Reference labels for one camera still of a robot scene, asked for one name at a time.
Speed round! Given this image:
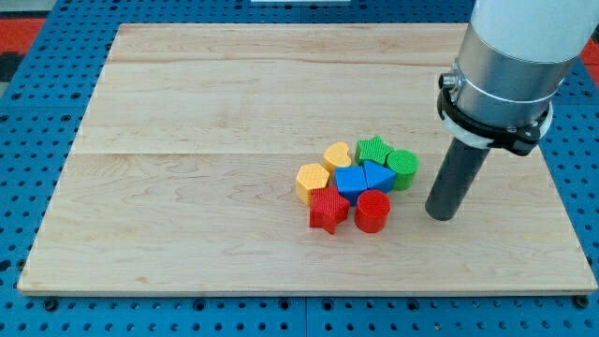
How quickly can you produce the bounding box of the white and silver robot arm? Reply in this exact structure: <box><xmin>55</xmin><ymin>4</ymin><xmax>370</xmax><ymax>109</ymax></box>
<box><xmin>437</xmin><ymin>0</ymin><xmax>598</xmax><ymax>155</ymax></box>

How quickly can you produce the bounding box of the yellow hexagon block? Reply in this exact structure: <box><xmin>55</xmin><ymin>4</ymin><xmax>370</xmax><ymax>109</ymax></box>
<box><xmin>295</xmin><ymin>163</ymin><xmax>329</xmax><ymax>205</ymax></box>

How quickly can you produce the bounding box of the yellow heart block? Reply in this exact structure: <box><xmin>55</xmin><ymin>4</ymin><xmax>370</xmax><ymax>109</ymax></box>
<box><xmin>323</xmin><ymin>142</ymin><xmax>352</xmax><ymax>173</ymax></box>

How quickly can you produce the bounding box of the red star block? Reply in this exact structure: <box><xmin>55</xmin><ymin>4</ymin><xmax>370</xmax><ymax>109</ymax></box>
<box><xmin>309</xmin><ymin>185</ymin><xmax>350</xmax><ymax>235</ymax></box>

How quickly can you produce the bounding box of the blue pentagon block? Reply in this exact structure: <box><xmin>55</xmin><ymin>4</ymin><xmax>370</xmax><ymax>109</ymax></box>
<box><xmin>334</xmin><ymin>166</ymin><xmax>367</xmax><ymax>206</ymax></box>

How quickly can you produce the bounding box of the green star block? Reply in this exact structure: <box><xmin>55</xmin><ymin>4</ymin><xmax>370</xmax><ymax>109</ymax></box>
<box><xmin>355</xmin><ymin>136</ymin><xmax>394</xmax><ymax>166</ymax></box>

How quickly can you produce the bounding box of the blue triangle block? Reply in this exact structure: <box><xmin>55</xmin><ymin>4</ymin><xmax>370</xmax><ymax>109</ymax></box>
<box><xmin>363</xmin><ymin>160</ymin><xmax>396</xmax><ymax>193</ymax></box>

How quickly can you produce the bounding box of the red cylinder block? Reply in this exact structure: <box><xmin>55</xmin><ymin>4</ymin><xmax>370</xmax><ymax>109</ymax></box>
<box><xmin>355</xmin><ymin>189</ymin><xmax>391</xmax><ymax>233</ymax></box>

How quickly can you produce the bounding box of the green cylinder block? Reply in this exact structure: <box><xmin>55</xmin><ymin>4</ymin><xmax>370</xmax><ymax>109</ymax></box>
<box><xmin>386</xmin><ymin>150</ymin><xmax>419</xmax><ymax>191</ymax></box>

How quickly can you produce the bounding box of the light wooden board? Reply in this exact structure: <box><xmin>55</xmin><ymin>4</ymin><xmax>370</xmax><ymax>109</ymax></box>
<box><xmin>18</xmin><ymin>23</ymin><xmax>597</xmax><ymax>297</ymax></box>

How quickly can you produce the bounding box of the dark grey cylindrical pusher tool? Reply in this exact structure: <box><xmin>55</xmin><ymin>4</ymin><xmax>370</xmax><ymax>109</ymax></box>
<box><xmin>425</xmin><ymin>138</ymin><xmax>489</xmax><ymax>221</ymax></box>

